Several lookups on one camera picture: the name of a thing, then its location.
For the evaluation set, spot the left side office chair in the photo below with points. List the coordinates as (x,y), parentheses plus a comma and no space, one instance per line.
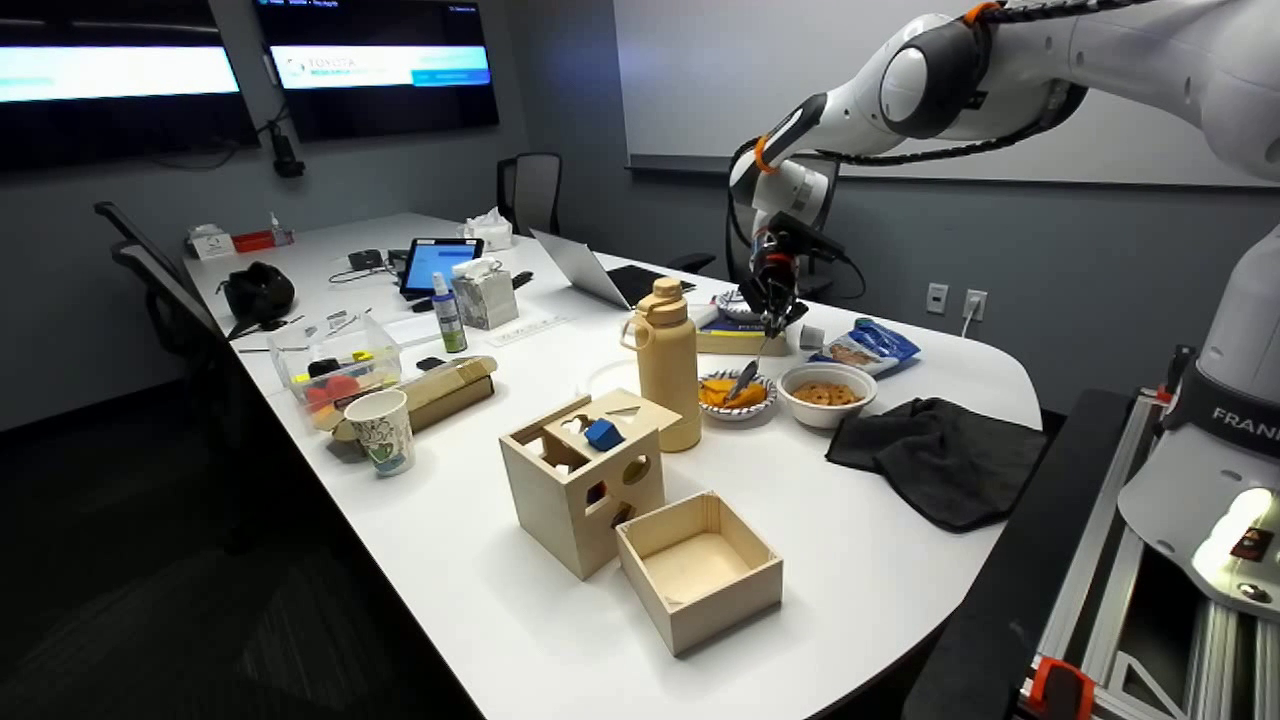
(182,326)

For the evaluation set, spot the white red box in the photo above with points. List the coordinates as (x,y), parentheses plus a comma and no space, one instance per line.
(210,240)

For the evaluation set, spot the robot base stand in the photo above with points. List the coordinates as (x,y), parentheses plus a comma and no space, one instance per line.
(1149,590)

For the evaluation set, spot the ceiling mounted camera pole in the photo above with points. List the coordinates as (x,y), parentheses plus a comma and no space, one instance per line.
(257,83)

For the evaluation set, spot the left wall monitor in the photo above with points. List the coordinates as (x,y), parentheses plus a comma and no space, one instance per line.
(113,92)

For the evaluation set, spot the wall monitor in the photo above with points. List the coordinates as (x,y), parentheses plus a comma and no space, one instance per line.
(382,67)
(113,92)

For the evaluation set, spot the blue and yellow box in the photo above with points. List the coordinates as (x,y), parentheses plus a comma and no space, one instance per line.
(736,339)

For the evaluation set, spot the wall power outlet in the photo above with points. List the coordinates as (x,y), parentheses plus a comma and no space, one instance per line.
(970,304)

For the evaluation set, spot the black and white patterned bowl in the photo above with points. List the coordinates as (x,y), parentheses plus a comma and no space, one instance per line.
(734,400)

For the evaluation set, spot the paper cup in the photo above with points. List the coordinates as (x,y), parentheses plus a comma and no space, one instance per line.
(382,427)

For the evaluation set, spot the grey laptop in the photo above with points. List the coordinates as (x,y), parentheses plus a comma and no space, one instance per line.
(620,286)

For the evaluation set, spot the white bowl with snacks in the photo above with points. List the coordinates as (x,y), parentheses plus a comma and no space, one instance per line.
(826,393)

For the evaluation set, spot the crumpled white tissue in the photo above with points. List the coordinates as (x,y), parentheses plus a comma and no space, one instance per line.
(493,231)

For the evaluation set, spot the whiteboard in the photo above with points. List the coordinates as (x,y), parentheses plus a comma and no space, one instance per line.
(709,75)

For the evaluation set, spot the far black office chair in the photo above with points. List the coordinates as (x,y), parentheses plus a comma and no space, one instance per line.
(531,191)

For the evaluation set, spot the open wooden box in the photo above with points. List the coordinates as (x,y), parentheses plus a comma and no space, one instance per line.
(699,570)

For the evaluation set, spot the grey office chair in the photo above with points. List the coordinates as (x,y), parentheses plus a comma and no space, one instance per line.
(835,265)

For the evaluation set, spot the blue shape block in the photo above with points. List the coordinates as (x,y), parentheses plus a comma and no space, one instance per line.
(600,432)

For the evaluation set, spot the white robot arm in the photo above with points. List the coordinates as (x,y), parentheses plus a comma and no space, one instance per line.
(989,78)

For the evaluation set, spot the white tissue box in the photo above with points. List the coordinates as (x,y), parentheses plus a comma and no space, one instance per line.
(486,295)

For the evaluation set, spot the white patterned plate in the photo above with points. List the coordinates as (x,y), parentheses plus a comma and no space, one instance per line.
(734,304)

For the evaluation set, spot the wooden shape sorter box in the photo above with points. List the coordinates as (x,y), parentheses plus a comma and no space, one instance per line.
(573,498)

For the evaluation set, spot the small green spray bottle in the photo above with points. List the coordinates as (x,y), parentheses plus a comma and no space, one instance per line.
(448,313)

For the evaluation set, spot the blue snack packet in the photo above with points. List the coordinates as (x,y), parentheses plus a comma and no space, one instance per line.
(874,346)

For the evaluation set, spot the right wall monitor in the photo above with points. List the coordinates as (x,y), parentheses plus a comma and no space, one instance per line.
(382,67)

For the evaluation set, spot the tablet with blue screen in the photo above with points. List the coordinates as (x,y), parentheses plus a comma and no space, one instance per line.
(433,257)

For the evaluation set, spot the black cloth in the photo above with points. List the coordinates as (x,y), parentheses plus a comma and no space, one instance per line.
(950,467)

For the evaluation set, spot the tan water bottle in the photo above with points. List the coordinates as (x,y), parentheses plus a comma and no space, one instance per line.
(660,339)

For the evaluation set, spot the clear plastic container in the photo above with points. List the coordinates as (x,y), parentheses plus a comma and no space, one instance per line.
(333,362)

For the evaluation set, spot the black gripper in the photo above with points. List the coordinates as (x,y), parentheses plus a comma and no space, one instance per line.
(768,276)

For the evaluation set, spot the wooden rolling block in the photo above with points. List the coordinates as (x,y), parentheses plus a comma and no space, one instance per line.
(422,400)

